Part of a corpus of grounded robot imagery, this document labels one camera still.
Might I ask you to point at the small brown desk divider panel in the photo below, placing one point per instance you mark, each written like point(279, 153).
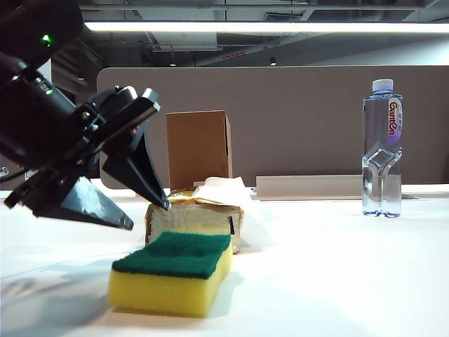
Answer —
point(8, 184)

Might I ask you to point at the small ceiling spot lamp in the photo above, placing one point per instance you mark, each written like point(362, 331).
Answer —
point(273, 61)

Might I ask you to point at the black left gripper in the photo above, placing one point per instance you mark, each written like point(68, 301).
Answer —
point(112, 116)

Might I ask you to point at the white tissue sheet sticking out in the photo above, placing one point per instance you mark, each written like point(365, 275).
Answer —
point(231, 189)

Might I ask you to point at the large brown desk divider panel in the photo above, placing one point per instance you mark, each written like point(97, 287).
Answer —
point(298, 123)

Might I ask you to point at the clear plastic water bottle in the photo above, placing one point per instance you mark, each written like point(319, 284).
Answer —
point(381, 123)

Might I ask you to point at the paper tissue pack yellow wrapper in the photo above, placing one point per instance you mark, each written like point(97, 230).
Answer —
point(196, 217)

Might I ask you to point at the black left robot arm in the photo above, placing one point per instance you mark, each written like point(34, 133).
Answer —
point(28, 123)

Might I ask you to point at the yellow sponge with green scourer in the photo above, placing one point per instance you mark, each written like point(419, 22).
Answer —
point(158, 295)

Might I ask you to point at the brown cardboard box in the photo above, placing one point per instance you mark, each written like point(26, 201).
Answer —
point(198, 147)

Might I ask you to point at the metal hook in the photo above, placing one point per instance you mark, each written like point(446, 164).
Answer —
point(3, 171)

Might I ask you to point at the long ceiling light strip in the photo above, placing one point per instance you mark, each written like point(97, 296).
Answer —
point(263, 27)

